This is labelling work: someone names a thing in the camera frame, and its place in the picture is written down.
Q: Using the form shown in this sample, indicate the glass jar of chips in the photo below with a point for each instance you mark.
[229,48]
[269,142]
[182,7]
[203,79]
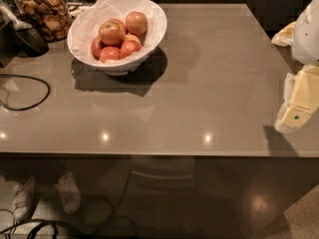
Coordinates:
[52,17]

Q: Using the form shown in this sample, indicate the left edge red apple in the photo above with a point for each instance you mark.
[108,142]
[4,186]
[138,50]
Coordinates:
[96,47]

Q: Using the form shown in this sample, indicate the white paper bowl liner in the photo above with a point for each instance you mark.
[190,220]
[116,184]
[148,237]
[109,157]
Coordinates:
[87,24]

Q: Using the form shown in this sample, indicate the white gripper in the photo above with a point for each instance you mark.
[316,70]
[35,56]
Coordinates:
[307,34]

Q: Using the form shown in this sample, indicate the left white shoe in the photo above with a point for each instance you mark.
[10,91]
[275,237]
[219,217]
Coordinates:
[23,199]

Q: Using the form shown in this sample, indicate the white shoe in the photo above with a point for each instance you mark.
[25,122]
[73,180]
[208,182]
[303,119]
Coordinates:
[69,193]
[23,199]

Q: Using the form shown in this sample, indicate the right white shoe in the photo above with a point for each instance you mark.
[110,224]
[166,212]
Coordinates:
[69,193]

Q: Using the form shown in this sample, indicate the white ceramic bowl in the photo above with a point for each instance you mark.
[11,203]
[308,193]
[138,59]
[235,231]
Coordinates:
[79,47]

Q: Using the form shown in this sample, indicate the yellowish cloth at edge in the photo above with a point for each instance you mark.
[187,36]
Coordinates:
[284,37]

